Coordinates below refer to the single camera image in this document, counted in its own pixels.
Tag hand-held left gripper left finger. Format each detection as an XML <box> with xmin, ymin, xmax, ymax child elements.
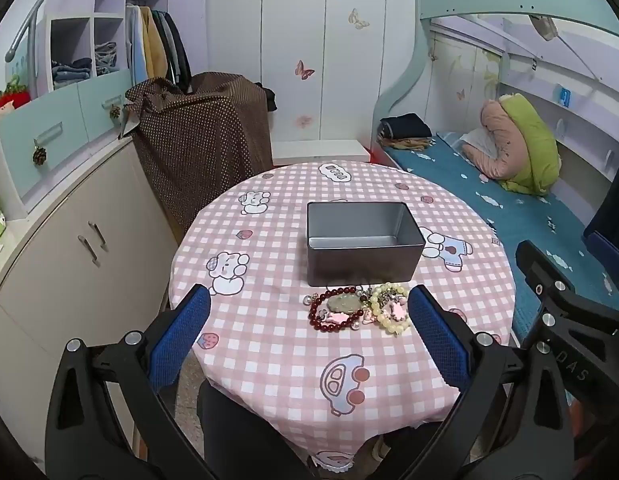
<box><xmin>44</xmin><ymin>283</ymin><xmax>213</xmax><ymax>480</ymax></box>

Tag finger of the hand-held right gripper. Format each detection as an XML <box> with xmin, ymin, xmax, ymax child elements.
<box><xmin>516</xmin><ymin>240</ymin><xmax>619</xmax><ymax>337</ymax></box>
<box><xmin>583</xmin><ymin>231</ymin><xmax>619</xmax><ymax>286</ymax></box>

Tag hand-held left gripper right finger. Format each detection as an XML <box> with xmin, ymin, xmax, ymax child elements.
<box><xmin>407</xmin><ymin>284</ymin><xmax>575</xmax><ymax>480</ymax></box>

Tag pale yellow bead bracelet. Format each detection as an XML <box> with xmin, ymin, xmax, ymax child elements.
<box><xmin>369</xmin><ymin>282</ymin><xmax>413</xmax><ymax>337</ymax></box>

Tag grey metal tin box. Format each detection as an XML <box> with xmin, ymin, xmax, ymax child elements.
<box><xmin>306</xmin><ymin>201</ymin><xmax>426</xmax><ymax>288</ymax></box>

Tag pale green jade pendant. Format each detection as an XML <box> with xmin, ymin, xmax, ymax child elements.
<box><xmin>327</xmin><ymin>295</ymin><xmax>363</xmax><ymax>313</ymax></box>

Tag dark red bead bracelet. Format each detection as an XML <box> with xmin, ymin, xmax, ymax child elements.
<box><xmin>308</xmin><ymin>286</ymin><xmax>365</xmax><ymax>333</ymax></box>

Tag dark blue garment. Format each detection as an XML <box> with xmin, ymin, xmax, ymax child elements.
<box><xmin>582</xmin><ymin>160</ymin><xmax>619</xmax><ymax>251</ymax></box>

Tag teal printed mattress sheet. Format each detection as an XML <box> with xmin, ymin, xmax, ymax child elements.
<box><xmin>384</xmin><ymin>131</ymin><xmax>619</xmax><ymax>311</ymax></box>

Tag pink checked tablecloth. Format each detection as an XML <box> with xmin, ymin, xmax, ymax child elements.
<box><xmin>168</xmin><ymin>161</ymin><xmax>516</xmax><ymax>475</ymax></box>

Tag dark cloth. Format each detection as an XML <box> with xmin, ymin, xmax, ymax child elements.
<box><xmin>196</xmin><ymin>382</ymin><xmax>313</xmax><ymax>480</ymax></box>

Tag green quilt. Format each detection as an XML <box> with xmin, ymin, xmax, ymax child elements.
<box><xmin>497</xmin><ymin>94</ymin><xmax>563</xmax><ymax>197</ymax></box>

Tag white low cabinet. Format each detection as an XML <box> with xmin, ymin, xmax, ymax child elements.
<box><xmin>0</xmin><ymin>135</ymin><xmax>190</xmax><ymax>461</ymax></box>

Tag pink pillow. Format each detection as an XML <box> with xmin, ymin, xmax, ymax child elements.
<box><xmin>462</xmin><ymin>99</ymin><xmax>523</xmax><ymax>180</ymax></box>

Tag white cloth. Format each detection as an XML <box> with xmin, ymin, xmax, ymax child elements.
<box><xmin>462</xmin><ymin>127</ymin><xmax>495</xmax><ymax>158</ymax></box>

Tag brown dotted cloth cover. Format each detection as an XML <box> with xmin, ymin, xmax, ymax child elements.
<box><xmin>124</xmin><ymin>72</ymin><xmax>275</xmax><ymax>241</ymax></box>

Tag folded tan cloth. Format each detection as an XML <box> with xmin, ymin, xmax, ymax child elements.
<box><xmin>382</xmin><ymin>136</ymin><xmax>435</xmax><ymax>152</ymax></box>

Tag folded dark clothes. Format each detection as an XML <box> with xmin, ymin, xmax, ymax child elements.
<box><xmin>378</xmin><ymin>112</ymin><xmax>434</xmax><ymax>141</ymax></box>

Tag white low platform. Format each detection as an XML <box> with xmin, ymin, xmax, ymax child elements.
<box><xmin>271</xmin><ymin>139</ymin><xmax>370</xmax><ymax>165</ymax></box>

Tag beige hanging pouch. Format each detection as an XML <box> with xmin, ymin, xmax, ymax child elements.
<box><xmin>529</xmin><ymin>14</ymin><xmax>560</xmax><ymax>42</ymax></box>

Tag teal drawer unit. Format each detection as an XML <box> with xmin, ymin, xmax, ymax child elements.
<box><xmin>0</xmin><ymin>67</ymin><xmax>135</xmax><ymax>211</ymax></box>

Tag black cloth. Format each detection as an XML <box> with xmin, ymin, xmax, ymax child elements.
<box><xmin>254</xmin><ymin>82</ymin><xmax>279</xmax><ymax>113</ymax></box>

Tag dark hanging jackets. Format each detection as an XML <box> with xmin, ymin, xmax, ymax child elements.
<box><xmin>160</xmin><ymin>10</ymin><xmax>193</xmax><ymax>92</ymax></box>

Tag folded jeans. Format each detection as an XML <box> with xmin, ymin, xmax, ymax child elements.
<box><xmin>94</xmin><ymin>42</ymin><xmax>119</xmax><ymax>76</ymax></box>
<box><xmin>51</xmin><ymin>57</ymin><xmax>93</xmax><ymax>83</ymax></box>

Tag yellow hanging garment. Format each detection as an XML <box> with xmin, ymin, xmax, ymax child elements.
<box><xmin>140</xmin><ymin>7</ymin><xmax>169</xmax><ymax>81</ymax></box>

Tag light blue hanging shirt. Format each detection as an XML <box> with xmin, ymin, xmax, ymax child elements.
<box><xmin>126</xmin><ymin>4</ymin><xmax>148</xmax><ymax>86</ymax></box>

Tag red strawberry plush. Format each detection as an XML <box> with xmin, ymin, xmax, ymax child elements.
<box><xmin>0</xmin><ymin>75</ymin><xmax>30</xmax><ymax>113</ymax></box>

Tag grey metal handrail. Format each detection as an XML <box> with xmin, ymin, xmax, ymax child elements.
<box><xmin>4</xmin><ymin>0</ymin><xmax>45</xmax><ymax>63</ymax></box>

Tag white wardrobe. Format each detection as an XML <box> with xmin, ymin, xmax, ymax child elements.
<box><xmin>204</xmin><ymin>0</ymin><xmax>420</xmax><ymax>143</ymax></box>

